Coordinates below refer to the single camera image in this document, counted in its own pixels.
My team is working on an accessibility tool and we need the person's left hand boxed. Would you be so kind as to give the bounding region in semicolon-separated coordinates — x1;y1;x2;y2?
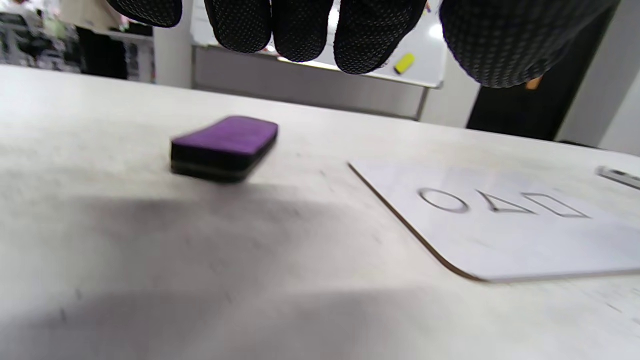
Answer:
106;0;621;89

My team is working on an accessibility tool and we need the purple black eraser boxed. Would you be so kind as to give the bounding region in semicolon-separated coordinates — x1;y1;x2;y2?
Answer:
170;115;279;184

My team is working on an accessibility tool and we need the small white whiteboard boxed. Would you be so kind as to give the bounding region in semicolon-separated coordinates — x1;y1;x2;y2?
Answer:
348;161;640;283

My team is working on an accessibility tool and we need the black white labelled marker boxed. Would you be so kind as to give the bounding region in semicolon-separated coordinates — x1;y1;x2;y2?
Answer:
596;166;640;191

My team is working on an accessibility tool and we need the large standing whiteboard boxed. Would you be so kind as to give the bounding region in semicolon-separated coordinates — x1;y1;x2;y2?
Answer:
190;0;448;121

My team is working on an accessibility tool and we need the yellow board eraser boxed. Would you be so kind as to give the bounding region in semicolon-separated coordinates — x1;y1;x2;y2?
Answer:
393;52;416;75

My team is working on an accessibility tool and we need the black door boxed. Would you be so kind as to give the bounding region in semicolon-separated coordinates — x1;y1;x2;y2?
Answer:
466;0;622;142

